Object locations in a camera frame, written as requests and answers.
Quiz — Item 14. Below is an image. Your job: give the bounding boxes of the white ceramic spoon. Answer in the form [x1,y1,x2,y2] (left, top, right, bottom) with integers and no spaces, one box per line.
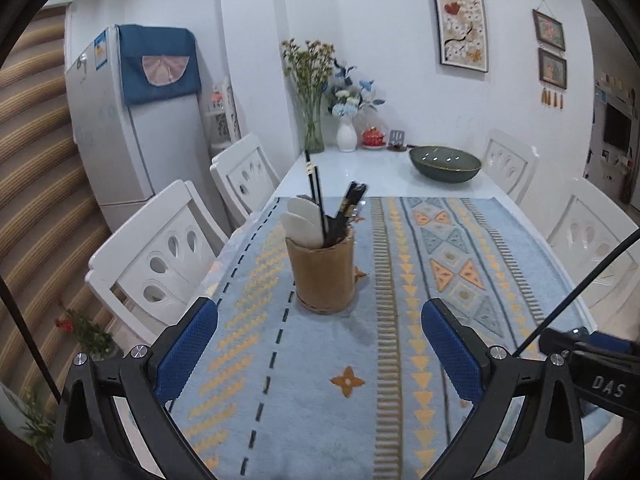
[280,211,323,249]
[286,197,320,226]

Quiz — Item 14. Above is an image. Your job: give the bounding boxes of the black chopstick bundle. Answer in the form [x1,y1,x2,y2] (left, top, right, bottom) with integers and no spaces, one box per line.
[326,181,368,247]

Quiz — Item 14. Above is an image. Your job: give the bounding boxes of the potted plant red flowers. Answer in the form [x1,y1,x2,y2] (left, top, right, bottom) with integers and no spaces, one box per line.
[55,302,117,360]

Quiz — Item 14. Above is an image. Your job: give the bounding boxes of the white chair near left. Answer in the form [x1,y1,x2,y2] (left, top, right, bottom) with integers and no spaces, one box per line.
[85,180,228,344]

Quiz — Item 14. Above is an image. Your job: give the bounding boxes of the white chair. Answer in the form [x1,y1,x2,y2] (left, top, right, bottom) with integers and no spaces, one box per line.
[85,180,228,344]
[483,129,539,204]
[548,178,639,323]
[209,133,280,228]

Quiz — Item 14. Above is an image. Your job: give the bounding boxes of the blue patterned table mat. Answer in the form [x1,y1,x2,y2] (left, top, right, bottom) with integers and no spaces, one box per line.
[170,197,572,479]

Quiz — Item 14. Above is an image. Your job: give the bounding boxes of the white chair near right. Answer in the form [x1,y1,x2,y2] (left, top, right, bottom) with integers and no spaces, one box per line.
[548,178,639,323]

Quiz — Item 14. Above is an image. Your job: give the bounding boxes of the bamboo utensil holder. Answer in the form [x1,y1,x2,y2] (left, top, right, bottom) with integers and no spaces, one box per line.
[285,229,356,314]

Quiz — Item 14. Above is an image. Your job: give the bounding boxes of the striped window blind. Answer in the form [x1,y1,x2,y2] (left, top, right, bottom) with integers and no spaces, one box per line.
[1,6,112,385]

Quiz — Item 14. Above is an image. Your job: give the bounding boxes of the dark green oval bowl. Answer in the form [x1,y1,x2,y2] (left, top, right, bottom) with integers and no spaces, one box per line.
[409,145,482,183]

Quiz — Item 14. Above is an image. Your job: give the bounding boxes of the white chair far left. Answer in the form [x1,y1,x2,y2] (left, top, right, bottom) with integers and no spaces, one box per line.
[209,133,280,228]

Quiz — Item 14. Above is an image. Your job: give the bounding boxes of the white chair far right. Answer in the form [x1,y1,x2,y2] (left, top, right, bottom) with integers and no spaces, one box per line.
[483,129,539,204]

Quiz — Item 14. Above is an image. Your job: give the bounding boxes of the silver refrigerator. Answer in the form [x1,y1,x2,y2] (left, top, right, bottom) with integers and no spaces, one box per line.
[65,25,232,233]

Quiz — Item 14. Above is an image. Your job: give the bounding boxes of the grey slotted napkin holder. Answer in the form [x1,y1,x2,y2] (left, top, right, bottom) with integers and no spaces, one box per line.
[387,130,407,152]

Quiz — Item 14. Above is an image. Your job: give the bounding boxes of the red lidded pot ornament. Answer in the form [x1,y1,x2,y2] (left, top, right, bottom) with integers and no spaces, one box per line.
[361,127,387,150]

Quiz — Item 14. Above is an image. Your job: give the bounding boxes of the white ceramic flower vase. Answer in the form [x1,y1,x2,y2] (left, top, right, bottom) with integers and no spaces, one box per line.
[336,116,358,153]

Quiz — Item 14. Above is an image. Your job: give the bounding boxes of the blue fridge cover cloth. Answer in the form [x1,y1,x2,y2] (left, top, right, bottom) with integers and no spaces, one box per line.
[117,25,202,107]

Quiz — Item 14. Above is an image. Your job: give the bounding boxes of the small framed picture lower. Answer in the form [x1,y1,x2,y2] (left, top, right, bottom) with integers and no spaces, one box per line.
[538,48,567,90]

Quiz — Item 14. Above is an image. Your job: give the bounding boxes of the small framed picture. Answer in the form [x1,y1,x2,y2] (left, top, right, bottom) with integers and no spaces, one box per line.
[533,10,566,51]
[538,48,567,90]

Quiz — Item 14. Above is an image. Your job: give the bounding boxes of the glass vase dried flowers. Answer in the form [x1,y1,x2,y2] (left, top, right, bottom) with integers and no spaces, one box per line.
[281,38,335,154]

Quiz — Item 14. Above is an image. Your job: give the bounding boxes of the small framed picture upper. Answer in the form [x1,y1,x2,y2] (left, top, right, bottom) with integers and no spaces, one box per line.
[533,10,566,51]

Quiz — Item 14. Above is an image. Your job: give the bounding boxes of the black cable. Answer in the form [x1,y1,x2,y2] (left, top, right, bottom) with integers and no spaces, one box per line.
[512,228,640,359]

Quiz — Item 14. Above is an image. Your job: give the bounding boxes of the butterfly wall painting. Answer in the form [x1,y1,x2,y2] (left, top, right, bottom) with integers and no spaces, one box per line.
[434,0,489,73]

